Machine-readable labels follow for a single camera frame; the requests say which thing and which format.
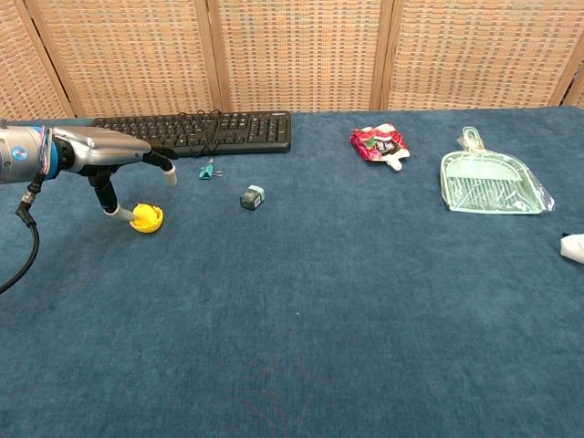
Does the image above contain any teal binder clip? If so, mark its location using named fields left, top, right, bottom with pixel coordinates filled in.
left=198, top=159, right=224, bottom=182

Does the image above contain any red spouted drink pouch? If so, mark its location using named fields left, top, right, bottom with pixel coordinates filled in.
left=349, top=122, right=412, bottom=172

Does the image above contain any green dustpan set in bag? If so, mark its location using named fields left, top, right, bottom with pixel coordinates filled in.
left=439, top=126, right=557, bottom=215

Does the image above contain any black computer keyboard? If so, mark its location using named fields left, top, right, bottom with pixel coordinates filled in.
left=90, top=110, right=293, bottom=159

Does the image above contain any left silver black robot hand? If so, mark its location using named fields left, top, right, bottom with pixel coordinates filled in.
left=48, top=126, right=178, bottom=225

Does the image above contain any yellow ridged bottle cap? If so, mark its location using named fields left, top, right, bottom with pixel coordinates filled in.
left=129, top=203, right=165, bottom=235

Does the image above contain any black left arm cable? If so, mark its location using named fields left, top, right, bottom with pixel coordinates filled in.
left=0, top=175, right=47, bottom=296

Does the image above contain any blue table cloth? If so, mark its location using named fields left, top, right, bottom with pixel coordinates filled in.
left=0, top=105, right=584, bottom=438

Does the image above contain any woven rattan screen panel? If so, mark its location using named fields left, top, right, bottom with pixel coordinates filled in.
left=22, top=0, right=225, bottom=119
left=561, top=58, right=584, bottom=110
left=0, top=0, right=77, bottom=122
left=381, top=0, right=581, bottom=111
left=207, top=0, right=394, bottom=113

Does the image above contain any black keyboard cable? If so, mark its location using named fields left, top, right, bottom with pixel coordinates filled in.
left=175, top=108, right=225, bottom=160

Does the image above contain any white object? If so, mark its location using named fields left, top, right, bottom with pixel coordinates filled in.
left=559, top=231, right=584, bottom=266

